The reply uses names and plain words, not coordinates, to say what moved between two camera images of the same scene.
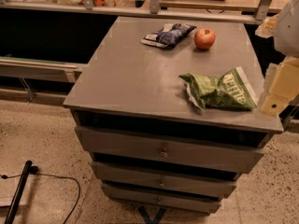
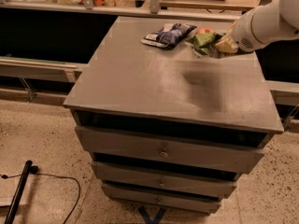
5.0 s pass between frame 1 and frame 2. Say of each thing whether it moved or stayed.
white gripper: moved
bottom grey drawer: stayed
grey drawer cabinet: stayed
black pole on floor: stayed
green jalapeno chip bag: moved
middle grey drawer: stayed
